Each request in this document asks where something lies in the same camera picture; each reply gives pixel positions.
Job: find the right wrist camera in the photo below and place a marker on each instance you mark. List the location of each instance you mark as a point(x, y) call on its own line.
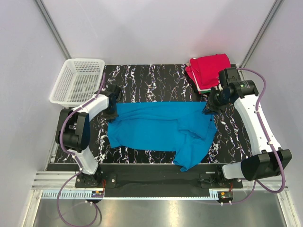
point(228, 76)

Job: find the blue t shirt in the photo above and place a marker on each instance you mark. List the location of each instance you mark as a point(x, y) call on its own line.
point(178, 127)

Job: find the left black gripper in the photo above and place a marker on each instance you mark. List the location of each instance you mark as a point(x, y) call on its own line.
point(110, 117)

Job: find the red folded t shirt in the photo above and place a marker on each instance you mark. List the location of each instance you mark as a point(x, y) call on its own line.
point(208, 67)

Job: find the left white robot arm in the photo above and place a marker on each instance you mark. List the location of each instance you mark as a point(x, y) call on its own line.
point(73, 131)

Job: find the aluminium frame rail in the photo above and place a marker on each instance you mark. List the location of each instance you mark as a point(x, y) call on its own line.
point(67, 186)

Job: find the white plastic basket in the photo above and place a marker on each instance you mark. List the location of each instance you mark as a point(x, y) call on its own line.
point(78, 80)

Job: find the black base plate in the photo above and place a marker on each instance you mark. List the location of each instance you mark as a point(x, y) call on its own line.
point(156, 179)

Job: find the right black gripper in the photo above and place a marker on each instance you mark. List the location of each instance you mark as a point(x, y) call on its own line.
point(210, 108)

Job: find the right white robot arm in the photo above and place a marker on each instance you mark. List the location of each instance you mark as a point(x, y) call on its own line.
point(268, 161)

